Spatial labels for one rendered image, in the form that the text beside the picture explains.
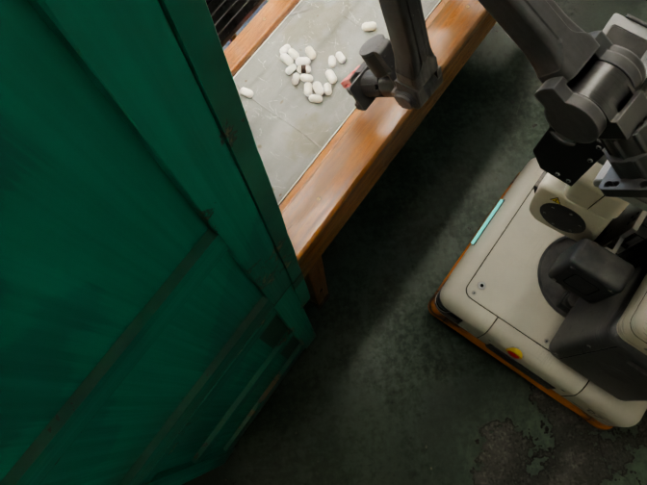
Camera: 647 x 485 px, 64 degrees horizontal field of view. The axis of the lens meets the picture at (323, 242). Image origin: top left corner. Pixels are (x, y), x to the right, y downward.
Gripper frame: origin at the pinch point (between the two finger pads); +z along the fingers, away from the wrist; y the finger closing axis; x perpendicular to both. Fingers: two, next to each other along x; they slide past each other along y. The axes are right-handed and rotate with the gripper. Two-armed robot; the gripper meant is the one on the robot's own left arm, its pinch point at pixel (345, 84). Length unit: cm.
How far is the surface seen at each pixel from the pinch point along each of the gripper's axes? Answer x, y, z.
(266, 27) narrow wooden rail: -14.6, -4.9, 24.1
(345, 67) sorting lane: 1.8, -8.0, 9.1
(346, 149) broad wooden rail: 9.3, 11.1, -2.9
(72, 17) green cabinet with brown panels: -48, 50, -68
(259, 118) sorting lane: -3.7, 15.3, 15.8
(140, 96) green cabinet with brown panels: -42, 49, -62
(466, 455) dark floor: 115, 46, -7
